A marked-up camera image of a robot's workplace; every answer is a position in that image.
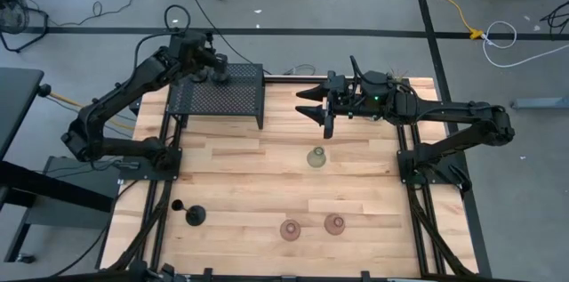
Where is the black floor fan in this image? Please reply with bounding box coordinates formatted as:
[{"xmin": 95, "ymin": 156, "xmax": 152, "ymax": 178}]
[{"xmin": 0, "ymin": 0, "xmax": 51, "ymax": 54}]

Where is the grey desk foot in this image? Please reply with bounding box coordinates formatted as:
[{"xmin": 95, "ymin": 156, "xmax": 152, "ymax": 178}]
[{"xmin": 509, "ymin": 96, "xmax": 569, "ymax": 110}]

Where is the white cable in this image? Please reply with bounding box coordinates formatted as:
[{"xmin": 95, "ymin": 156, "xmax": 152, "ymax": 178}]
[{"xmin": 481, "ymin": 20, "xmax": 569, "ymax": 69}]

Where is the orange cable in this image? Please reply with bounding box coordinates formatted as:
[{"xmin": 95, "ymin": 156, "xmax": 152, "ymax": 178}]
[{"xmin": 47, "ymin": 90, "xmax": 137, "ymax": 133}]

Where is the yellow extension cable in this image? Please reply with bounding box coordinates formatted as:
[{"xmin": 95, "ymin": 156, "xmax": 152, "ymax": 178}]
[{"xmin": 433, "ymin": 0, "xmax": 485, "ymax": 41}]

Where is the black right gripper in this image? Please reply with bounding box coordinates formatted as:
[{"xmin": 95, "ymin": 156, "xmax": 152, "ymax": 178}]
[{"xmin": 295, "ymin": 70, "xmax": 397, "ymax": 140}]

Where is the black aluminium table frame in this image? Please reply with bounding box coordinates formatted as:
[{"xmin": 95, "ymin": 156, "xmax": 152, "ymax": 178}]
[{"xmin": 98, "ymin": 72, "xmax": 493, "ymax": 282}]

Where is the green ribbed glass candle holder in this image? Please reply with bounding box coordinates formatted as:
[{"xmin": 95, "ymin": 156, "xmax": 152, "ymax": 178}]
[{"xmin": 306, "ymin": 146, "xmax": 327, "ymax": 169}]

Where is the grey cable loop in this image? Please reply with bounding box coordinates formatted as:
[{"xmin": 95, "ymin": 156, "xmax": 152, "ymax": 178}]
[{"xmin": 282, "ymin": 63, "xmax": 317, "ymax": 77}]

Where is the black perforated metal shelf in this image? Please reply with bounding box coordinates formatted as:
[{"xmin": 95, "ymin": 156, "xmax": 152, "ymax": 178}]
[{"xmin": 166, "ymin": 61, "xmax": 267, "ymax": 131}]

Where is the black cable tangle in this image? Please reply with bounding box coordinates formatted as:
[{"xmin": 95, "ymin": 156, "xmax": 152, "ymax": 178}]
[{"xmin": 539, "ymin": 0, "xmax": 569, "ymax": 37}]

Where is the black desk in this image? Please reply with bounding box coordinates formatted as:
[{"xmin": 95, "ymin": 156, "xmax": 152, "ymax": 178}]
[{"xmin": 0, "ymin": 67, "xmax": 122, "ymax": 265}]

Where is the thin black floor cable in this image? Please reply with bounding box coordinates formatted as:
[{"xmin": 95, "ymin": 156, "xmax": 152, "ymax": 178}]
[{"xmin": 47, "ymin": 0, "xmax": 135, "ymax": 28}]

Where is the long black floor cable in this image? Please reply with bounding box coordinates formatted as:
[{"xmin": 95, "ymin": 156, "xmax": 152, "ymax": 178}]
[{"xmin": 176, "ymin": 0, "xmax": 273, "ymax": 76}]

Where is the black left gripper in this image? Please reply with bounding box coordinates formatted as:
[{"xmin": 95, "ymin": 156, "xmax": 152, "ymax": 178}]
[{"xmin": 167, "ymin": 30, "xmax": 231, "ymax": 75}]

